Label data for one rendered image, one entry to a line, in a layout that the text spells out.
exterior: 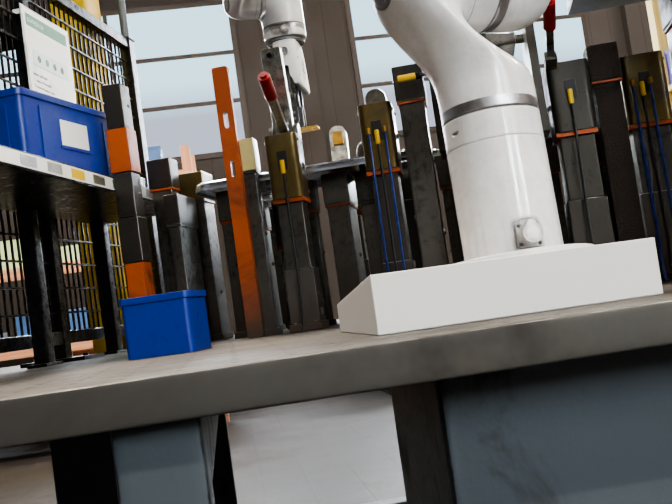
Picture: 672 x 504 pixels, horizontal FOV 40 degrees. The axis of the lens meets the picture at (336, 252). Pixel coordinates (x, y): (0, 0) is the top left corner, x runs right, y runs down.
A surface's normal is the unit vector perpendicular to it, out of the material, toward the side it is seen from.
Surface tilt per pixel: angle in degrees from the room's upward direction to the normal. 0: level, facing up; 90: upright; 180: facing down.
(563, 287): 90
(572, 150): 90
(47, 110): 90
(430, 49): 119
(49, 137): 90
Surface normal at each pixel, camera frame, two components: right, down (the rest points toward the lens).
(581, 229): -0.16, -0.04
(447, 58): -0.60, 0.37
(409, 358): 0.12, -0.07
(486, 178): -0.44, -0.06
